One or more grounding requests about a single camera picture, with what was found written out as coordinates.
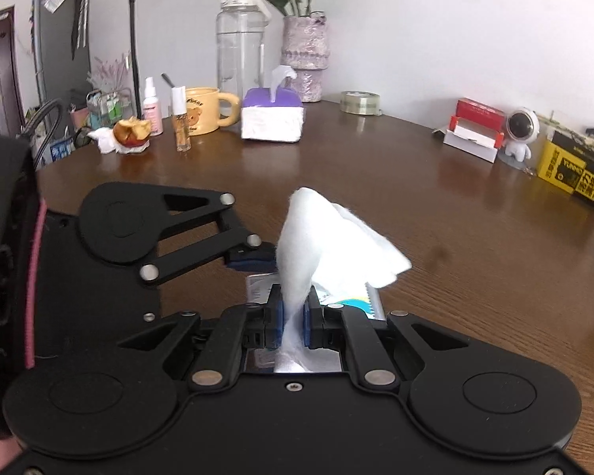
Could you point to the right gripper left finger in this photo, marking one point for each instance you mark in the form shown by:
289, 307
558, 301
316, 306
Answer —
224, 343

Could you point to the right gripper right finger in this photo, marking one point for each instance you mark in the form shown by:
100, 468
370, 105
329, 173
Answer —
348, 331

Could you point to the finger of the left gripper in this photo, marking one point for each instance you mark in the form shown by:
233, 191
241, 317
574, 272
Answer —
260, 259

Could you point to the clear dental floss box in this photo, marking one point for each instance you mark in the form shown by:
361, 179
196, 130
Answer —
364, 297

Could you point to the white wipe cloth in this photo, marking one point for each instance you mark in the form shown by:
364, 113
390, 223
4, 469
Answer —
323, 244

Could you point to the half-eaten apple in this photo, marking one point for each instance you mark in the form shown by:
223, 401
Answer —
132, 133

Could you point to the purple tissue pack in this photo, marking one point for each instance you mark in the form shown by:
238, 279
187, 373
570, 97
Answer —
273, 114

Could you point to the pink spray bottle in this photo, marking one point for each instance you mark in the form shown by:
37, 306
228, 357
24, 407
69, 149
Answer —
151, 108

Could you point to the yellow bear mug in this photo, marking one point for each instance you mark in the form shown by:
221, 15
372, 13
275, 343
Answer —
209, 109

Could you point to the small glass perfume bottle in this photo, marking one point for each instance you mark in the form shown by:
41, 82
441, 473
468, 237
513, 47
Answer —
179, 118

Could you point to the clear tape roll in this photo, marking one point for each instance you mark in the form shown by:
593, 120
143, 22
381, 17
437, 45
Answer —
360, 103

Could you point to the purple textured vase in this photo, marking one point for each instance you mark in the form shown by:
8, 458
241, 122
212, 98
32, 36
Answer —
305, 48

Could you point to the clear water bottle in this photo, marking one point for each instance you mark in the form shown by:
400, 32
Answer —
241, 26

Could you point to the red white open box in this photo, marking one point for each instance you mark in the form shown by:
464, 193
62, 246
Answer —
474, 128

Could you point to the grey refrigerator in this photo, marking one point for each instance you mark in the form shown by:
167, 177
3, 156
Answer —
61, 53

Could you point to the white astronaut figurine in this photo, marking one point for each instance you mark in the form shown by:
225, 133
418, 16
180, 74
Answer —
522, 127

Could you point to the yellow black battery box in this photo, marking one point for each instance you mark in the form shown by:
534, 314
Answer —
567, 162

